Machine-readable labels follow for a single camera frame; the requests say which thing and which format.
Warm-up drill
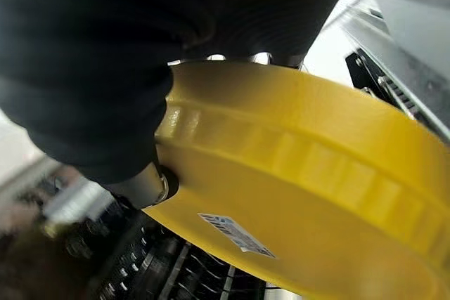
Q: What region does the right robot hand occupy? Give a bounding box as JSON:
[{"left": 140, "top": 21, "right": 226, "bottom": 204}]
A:
[{"left": 0, "top": 0, "right": 363, "bottom": 210}]

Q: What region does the dishwasher rack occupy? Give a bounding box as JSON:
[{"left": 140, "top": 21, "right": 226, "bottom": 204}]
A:
[{"left": 0, "top": 159, "right": 268, "bottom": 300}]

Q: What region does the open dishwasher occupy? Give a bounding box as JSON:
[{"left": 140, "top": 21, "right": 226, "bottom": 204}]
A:
[{"left": 325, "top": 0, "right": 450, "bottom": 139}]

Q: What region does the white barcode sticker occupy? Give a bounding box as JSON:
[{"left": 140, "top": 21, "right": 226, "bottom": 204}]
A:
[{"left": 197, "top": 212, "right": 277, "bottom": 260}]

